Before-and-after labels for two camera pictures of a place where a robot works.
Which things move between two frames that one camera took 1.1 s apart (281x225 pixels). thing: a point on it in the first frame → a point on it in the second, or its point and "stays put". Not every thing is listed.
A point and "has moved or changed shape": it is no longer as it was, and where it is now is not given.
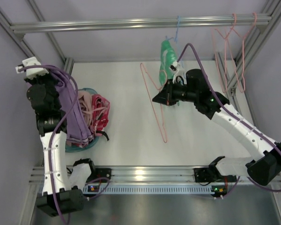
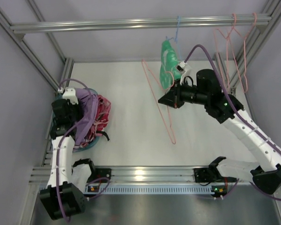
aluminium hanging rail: [111, 25] stays put
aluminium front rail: [136, 175] stays put
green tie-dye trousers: [168, 56] stays put
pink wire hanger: [142, 68] → [166, 118]
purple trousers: [78, 130] has moved or changed shape
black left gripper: [36, 78] → [67, 107]
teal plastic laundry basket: [74, 148] stays put
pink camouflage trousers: [100, 107] stays put
